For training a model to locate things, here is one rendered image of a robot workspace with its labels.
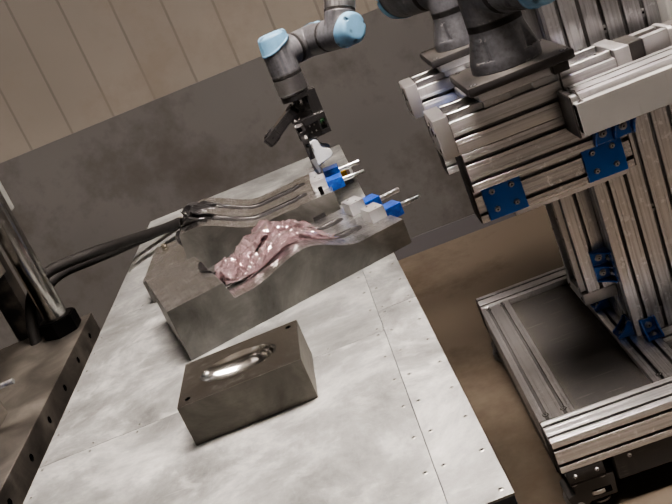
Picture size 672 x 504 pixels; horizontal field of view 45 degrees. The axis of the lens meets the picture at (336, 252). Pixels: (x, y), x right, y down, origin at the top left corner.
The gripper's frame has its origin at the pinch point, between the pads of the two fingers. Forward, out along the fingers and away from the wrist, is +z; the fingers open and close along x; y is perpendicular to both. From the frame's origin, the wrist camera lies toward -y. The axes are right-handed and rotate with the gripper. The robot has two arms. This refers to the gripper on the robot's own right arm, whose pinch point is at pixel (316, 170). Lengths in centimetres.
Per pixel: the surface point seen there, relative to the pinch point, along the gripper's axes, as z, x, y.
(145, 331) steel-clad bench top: 11, -34, -48
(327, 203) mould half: 4.2, -17.7, -0.3
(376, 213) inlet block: 3.7, -40.8, 8.9
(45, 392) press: 13, -42, -70
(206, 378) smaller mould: 5, -85, -27
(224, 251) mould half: 5.6, -17.7, -27.1
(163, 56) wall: -34, 161, -45
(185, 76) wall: -23, 161, -40
